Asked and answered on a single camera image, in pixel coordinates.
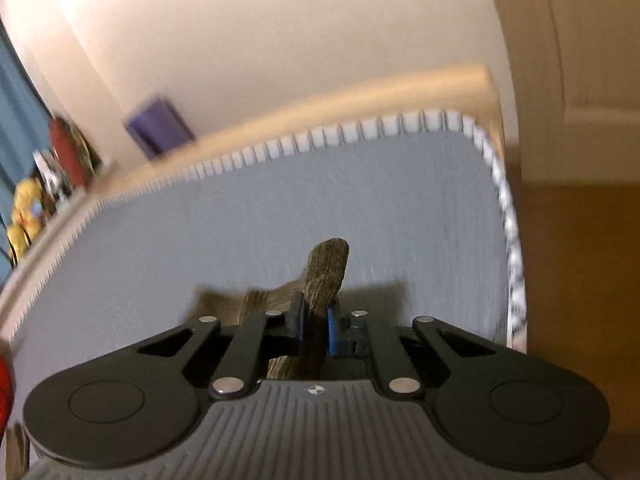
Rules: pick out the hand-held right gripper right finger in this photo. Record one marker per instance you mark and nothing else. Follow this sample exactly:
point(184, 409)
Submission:
point(333, 332)

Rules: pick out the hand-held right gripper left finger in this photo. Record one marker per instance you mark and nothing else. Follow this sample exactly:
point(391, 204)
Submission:
point(298, 327)

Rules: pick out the grey-brown pants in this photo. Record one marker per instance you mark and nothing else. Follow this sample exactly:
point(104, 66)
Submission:
point(325, 270)

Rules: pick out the purple foam block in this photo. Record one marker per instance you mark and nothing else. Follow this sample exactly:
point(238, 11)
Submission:
point(160, 127)

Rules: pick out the beige window sill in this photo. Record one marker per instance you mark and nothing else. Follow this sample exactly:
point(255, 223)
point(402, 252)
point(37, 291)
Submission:
point(65, 210)

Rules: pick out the red cushion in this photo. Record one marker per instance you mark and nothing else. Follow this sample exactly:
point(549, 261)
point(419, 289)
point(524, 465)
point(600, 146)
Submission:
point(67, 150)

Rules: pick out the white toy figure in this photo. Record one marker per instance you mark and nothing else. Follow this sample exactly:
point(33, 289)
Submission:
point(47, 175)

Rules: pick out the yellow plush toy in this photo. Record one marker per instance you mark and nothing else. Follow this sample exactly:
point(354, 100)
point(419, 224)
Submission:
point(25, 210)

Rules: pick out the red cloth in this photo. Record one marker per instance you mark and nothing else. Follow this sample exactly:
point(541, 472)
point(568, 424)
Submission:
point(5, 390)

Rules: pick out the blue curtain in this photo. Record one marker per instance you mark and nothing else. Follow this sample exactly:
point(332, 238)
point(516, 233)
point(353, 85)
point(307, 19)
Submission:
point(17, 110)

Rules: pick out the white door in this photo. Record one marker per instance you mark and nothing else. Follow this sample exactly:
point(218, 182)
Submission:
point(590, 60)

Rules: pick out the light wooden bed frame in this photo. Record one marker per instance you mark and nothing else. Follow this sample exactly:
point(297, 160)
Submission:
point(350, 105)

